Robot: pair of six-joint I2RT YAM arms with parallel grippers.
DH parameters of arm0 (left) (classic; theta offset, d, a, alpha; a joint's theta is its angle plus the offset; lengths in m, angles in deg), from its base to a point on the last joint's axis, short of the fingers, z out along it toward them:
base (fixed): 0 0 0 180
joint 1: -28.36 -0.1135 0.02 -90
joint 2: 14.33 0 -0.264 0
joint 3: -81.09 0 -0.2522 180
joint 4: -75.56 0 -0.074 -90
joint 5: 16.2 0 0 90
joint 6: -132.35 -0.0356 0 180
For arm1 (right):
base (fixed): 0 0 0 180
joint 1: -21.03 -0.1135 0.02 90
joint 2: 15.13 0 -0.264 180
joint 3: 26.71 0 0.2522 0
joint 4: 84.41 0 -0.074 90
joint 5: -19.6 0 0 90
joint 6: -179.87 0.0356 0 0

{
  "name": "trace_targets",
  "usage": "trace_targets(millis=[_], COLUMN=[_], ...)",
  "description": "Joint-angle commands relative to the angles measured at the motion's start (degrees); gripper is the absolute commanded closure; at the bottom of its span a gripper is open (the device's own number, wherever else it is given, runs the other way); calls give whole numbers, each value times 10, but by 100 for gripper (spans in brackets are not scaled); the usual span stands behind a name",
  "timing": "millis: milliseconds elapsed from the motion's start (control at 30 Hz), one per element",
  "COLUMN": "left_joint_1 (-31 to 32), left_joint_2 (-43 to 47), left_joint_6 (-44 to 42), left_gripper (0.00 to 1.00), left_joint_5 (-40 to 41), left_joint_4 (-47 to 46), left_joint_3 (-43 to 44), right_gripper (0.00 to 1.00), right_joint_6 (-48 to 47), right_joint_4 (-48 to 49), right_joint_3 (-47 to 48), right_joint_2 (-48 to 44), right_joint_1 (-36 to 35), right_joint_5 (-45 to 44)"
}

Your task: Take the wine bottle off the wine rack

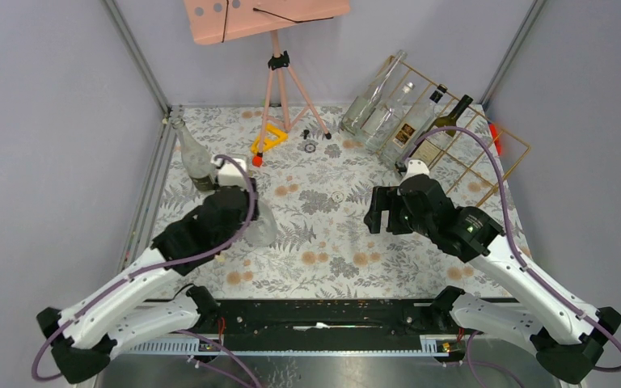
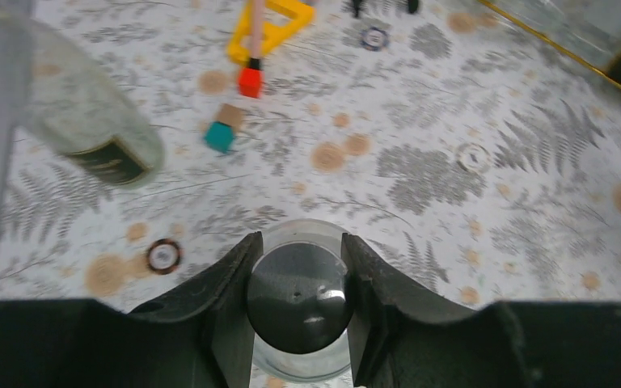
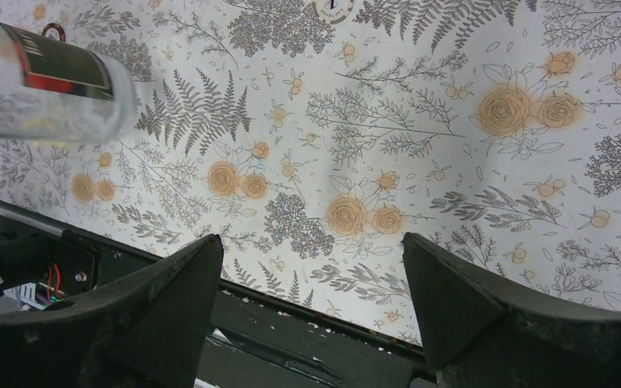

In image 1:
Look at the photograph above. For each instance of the tall clear glass bottle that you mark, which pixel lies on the tall clear glass bottle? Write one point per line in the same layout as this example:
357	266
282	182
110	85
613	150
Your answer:
363	105

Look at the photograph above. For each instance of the red object behind rack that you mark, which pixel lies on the red object behind rack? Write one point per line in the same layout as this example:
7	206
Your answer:
496	136

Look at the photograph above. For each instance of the yellow triangle frame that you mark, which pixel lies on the yellow triangle frame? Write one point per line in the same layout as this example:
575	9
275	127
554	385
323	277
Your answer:
273	137

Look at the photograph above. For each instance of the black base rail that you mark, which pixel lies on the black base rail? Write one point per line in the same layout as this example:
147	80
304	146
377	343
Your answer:
337	325

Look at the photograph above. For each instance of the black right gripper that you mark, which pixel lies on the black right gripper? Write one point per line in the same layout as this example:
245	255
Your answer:
384	198

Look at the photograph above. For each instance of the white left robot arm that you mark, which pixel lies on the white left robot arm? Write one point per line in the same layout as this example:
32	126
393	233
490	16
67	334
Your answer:
83	339

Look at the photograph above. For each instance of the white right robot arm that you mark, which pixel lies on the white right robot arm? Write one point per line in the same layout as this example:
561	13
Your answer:
566	335

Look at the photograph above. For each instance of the white poker chip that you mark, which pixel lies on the white poker chip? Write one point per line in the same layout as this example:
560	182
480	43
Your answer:
337	197

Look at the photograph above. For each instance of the short clear glass bottle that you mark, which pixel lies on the short clear glass bottle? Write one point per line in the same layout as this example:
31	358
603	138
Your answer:
262	232

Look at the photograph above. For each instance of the clear bottle black cap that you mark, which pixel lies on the clear bottle black cap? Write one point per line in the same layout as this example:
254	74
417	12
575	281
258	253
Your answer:
419	116

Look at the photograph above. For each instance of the frosted champagne bottle dark label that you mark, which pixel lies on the frosted champagne bottle dark label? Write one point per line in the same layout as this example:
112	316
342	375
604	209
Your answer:
195	157

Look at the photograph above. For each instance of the pink music stand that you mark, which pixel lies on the pink music stand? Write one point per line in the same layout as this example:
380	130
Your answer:
217	21

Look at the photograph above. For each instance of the red cube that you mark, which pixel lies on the red cube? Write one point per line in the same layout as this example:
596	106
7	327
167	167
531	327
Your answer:
257	161

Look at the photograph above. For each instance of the clear bottle silver cap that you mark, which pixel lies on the clear bottle silver cap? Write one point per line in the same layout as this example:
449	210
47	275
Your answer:
385	117

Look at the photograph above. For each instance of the dark green wine bottle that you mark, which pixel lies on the dark green wine bottle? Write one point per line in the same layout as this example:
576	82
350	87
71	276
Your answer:
429	149

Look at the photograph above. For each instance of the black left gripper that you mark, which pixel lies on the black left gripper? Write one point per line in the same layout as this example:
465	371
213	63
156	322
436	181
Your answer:
253	197

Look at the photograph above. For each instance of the floral table cloth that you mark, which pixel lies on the floral table cloth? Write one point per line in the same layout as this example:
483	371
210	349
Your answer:
322	248

